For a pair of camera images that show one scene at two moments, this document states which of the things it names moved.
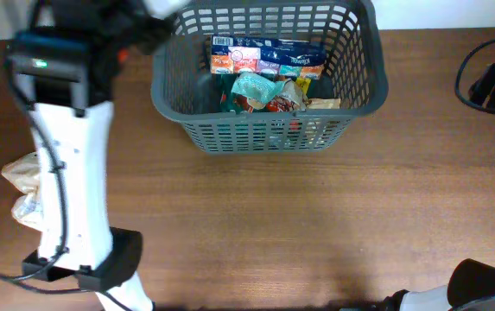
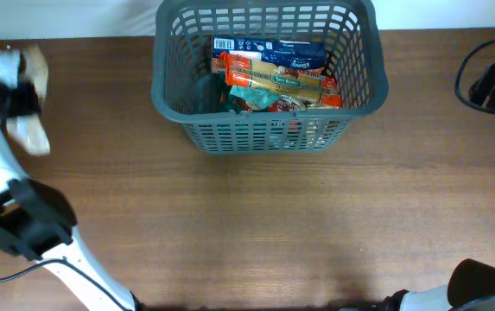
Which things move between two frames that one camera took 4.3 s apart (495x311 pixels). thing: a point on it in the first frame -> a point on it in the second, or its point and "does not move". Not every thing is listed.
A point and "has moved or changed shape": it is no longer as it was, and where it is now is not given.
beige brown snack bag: [334, 103] -> [296, 104]
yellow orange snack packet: [123, 54] -> [315, 86]
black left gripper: [160, 34] -> [29, 105]
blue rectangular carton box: [263, 55] does not move
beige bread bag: [25, 173] has moved or changed shape
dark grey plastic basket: [183, 85] does not move
